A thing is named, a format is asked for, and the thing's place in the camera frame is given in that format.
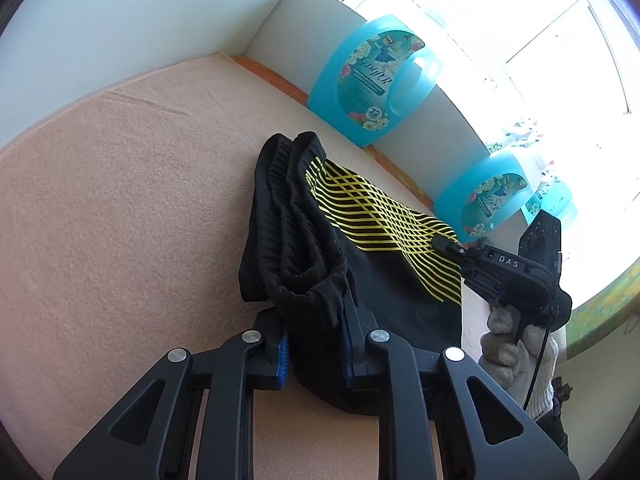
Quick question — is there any black shorts yellow pattern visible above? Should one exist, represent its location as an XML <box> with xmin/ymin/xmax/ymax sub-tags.
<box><xmin>239</xmin><ymin>131</ymin><xmax>462</xmax><ymax>416</ymax></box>

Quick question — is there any blue bottle on sill left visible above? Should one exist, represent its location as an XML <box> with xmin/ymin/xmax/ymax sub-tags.
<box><xmin>521</xmin><ymin>178</ymin><xmax>577</xmax><ymax>228</ymax></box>

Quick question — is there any middle blue detergent jug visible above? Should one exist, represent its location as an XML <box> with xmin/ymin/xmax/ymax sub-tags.
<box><xmin>434</xmin><ymin>146</ymin><xmax>548</xmax><ymax>243</ymax></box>

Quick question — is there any right forearm black sleeve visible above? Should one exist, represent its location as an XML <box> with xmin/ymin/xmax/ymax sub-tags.
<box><xmin>529</xmin><ymin>376</ymin><xmax>574</xmax><ymax>456</ymax></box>

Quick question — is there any landscape painting scroll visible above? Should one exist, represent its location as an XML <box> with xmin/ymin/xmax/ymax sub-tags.
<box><xmin>565</xmin><ymin>260</ymin><xmax>640</xmax><ymax>360</ymax></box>

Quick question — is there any right white knit glove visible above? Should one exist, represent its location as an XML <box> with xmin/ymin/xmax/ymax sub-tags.
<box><xmin>478</xmin><ymin>308</ymin><xmax>559</xmax><ymax>414</ymax></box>

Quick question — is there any left blue detergent jug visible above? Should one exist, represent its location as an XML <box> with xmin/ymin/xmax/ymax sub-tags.
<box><xmin>307</xmin><ymin>15</ymin><xmax>442</xmax><ymax>148</ymax></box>

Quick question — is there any white side panel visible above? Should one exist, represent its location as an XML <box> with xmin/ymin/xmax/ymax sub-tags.
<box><xmin>1</xmin><ymin>0</ymin><xmax>280</xmax><ymax>144</ymax></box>

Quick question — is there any blue detergent jug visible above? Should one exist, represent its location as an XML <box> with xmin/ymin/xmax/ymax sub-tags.
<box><xmin>307</xmin><ymin>15</ymin><xmax>442</xmax><ymax>148</ymax></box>
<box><xmin>434</xmin><ymin>146</ymin><xmax>548</xmax><ymax>243</ymax></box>

